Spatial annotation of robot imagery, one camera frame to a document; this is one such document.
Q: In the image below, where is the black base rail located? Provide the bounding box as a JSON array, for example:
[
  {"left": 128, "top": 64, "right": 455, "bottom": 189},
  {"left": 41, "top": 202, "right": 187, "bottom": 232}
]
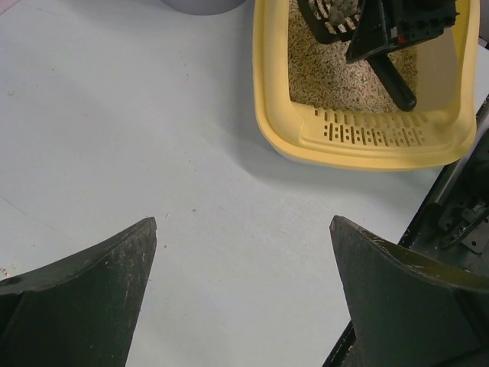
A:
[{"left": 320, "top": 95, "right": 489, "bottom": 367}]

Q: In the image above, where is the beige cat litter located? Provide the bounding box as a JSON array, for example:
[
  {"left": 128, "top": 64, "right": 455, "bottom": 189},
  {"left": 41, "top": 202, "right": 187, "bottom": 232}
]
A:
[{"left": 287, "top": 1, "right": 417, "bottom": 112}]

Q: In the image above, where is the grey trash bin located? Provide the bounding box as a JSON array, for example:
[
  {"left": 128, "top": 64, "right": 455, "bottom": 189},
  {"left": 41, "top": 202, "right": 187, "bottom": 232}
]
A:
[{"left": 162, "top": 0, "right": 245, "bottom": 16}]

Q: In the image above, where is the yellow litter box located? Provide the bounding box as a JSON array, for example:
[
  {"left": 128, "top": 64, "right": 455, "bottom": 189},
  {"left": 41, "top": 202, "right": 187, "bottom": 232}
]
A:
[{"left": 252, "top": 1, "right": 480, "bottom": 171}]

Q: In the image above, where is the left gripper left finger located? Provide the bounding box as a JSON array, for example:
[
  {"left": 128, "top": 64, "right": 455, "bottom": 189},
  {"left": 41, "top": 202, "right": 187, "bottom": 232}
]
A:
[{"left": 1, "top": 217, "right": 157, "bottom": 366}]

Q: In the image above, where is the black litter scoop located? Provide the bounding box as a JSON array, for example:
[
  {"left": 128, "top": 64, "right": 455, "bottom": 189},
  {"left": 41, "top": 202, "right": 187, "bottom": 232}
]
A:
[{"left": 297, "top": 1, "right": 417, "bottom": 111}]

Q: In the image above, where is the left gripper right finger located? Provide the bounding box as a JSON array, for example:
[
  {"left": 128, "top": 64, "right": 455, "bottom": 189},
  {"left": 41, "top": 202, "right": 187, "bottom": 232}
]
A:
[{"left": 329, "top": 216, "right": 488, "bottom": 366}]

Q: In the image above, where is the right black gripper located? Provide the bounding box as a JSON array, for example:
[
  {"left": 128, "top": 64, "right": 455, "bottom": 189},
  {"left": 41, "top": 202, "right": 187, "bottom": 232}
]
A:
[{"left": 345, "top": 0, "right": 458, "bottom": 63}]

